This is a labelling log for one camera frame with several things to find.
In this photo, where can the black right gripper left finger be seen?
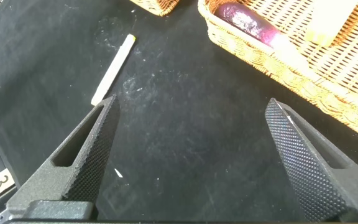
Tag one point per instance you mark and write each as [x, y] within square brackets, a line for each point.
[73, 174]

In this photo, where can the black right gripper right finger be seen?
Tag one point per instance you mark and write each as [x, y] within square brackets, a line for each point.
[309, 174]

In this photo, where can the white marker pen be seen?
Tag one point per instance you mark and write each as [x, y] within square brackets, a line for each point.
[113, 68]

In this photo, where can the yellow butter block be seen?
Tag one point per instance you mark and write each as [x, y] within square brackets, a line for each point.
[331, 21]

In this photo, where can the woven wicker basket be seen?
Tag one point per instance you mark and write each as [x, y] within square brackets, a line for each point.
[259, 46]
[158, 6]

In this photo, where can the small white paper scrap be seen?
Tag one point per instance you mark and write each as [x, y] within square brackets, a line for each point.
[118, 173]

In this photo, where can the purple eggplant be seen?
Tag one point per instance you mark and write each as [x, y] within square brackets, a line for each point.
[247, 21]

